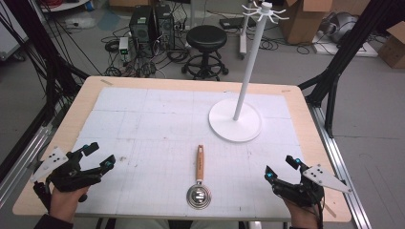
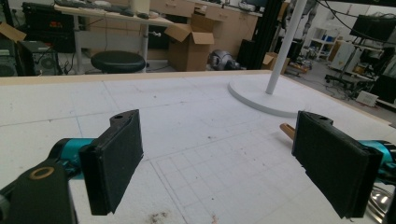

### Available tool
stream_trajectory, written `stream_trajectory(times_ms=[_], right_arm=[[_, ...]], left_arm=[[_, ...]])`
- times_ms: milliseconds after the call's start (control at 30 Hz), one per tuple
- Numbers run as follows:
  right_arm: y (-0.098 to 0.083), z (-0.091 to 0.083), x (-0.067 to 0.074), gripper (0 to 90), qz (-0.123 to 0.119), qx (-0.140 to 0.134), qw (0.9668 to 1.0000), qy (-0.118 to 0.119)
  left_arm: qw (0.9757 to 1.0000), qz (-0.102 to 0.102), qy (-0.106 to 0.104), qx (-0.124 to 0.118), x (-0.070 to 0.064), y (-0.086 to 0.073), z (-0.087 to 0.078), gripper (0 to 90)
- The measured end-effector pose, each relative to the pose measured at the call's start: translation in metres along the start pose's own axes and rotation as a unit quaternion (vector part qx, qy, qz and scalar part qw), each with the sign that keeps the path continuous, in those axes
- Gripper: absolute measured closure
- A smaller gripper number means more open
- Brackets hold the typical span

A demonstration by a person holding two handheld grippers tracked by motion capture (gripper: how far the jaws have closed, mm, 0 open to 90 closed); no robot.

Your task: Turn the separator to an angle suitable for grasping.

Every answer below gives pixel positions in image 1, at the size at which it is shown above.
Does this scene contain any small white power box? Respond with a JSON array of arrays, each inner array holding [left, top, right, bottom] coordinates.
[[117, 36, 131, 62]]

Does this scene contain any black computer tower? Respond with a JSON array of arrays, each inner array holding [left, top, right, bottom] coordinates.
[[154, 3, 177, 51], [128, 5, 158, 57]]

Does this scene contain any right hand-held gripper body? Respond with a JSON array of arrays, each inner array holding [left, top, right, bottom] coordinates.
[[271, 163, 353, 208]]

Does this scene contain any large open cardboard box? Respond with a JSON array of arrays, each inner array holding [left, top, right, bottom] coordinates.
[[279, 0, 336, 46]]

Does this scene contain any small cardboard box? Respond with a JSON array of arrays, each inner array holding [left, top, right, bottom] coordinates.
[[376, 20, 405, 70]]

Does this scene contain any wooden handled metal measuring spoon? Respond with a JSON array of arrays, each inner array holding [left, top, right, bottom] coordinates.
[[185, 144, 213, 211]]

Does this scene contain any white floor board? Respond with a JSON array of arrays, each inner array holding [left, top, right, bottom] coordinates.
[[310, 31, 380, 58]]

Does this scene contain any person's right hand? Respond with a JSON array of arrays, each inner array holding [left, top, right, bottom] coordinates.
[[282, 197, 323, 229]]

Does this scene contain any aluminium rail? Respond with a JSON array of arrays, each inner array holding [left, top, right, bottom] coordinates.
[[308, 103, 373, 229], [0, 125, 53, 209]]

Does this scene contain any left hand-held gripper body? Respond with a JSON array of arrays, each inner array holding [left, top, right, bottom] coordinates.
[[30, 146, 105, 212]]

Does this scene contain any white round table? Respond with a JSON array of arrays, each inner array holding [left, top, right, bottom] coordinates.
[[38, 0, 91, 13]]

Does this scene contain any black round stool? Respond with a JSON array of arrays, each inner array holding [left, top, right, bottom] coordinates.
[[181, 24, 230, 82]]

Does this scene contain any white hook rack stand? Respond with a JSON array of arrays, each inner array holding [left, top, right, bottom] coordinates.
[[207, 0, 291, 143]]

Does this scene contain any bundle of black floor cables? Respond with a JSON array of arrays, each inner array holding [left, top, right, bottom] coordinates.
[[100, 27, 192, 79]]

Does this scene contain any flat black device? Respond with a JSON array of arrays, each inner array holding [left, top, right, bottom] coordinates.
[[219, 16, 256, 31]]

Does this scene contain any white floor stand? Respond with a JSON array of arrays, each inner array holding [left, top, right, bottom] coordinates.
[[238, 0, 253, 60]]

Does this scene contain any white grid mat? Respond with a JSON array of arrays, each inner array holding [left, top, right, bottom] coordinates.
[[65, 86, 312, 222]]

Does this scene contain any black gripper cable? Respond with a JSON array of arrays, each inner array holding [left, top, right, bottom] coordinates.
[[313, 190, 327, 229]]

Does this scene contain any black metal frame stand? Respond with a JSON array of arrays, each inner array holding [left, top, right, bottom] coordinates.
[[0, 0, 91, 182], [297, 0, 405, 139]]

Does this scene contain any grey vacuum cleaner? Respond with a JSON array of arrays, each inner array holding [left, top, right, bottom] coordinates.
[[320, 11, 360, 45]]

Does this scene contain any person's left hand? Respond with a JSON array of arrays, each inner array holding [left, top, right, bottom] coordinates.
[[48, 185, 91, 224]]

